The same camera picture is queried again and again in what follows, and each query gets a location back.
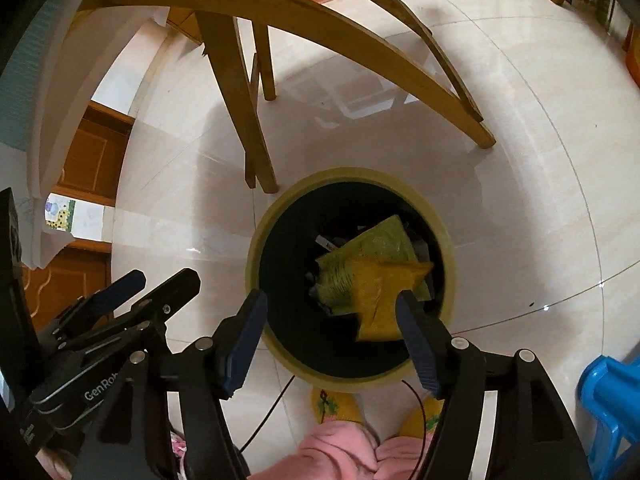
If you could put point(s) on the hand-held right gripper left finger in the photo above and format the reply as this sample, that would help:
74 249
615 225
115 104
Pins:
245 340

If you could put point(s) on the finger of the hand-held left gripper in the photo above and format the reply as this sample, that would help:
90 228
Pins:
172 290
120 290

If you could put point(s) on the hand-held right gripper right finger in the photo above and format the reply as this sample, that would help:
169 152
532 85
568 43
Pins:
417 345

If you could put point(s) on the gold foil bag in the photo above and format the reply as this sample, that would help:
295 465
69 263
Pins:
375 300

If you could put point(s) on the yellow bin with black liner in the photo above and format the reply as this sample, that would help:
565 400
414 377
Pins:
285 260

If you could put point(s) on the green foil bag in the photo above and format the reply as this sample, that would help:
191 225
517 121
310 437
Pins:
370 245

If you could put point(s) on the brown wooden door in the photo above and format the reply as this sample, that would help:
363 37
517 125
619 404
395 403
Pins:
100 160
70 280

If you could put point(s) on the yellow slippers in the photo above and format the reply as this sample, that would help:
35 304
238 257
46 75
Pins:
280 396

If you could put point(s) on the yellow knit slipper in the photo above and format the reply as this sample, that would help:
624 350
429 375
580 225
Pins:
417 420
335 405

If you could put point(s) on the pink fleece pants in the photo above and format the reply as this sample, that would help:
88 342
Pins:
340 455

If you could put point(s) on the blue plastic stool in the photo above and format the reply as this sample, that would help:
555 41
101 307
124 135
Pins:
610 395

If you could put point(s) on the giraffe wall sticker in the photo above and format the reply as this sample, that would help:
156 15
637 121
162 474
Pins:
59 215

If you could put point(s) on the wooden table frame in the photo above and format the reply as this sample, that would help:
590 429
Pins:
235 85

